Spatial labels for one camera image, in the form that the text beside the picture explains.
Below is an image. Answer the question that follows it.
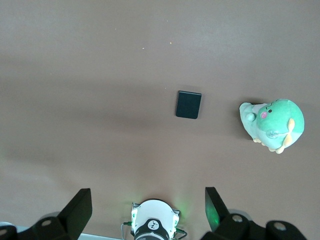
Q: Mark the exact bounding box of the black right base cable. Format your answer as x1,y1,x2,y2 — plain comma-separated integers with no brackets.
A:
174,226,188,240

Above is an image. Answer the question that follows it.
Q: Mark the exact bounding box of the green dinosaur plush toy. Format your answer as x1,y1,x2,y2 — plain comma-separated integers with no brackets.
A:
238,98,306,155

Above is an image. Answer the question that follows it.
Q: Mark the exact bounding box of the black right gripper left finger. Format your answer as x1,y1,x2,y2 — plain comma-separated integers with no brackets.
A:
0,188,93,240

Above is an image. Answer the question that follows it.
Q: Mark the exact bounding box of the black phone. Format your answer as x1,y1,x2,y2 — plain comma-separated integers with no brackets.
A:
175,90,203,121

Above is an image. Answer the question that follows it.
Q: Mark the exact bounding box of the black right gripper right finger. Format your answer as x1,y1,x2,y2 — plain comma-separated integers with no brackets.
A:
202,186,307,240

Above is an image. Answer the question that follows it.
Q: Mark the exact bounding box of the brown table cover mat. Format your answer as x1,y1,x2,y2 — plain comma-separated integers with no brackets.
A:
0,0,320,236

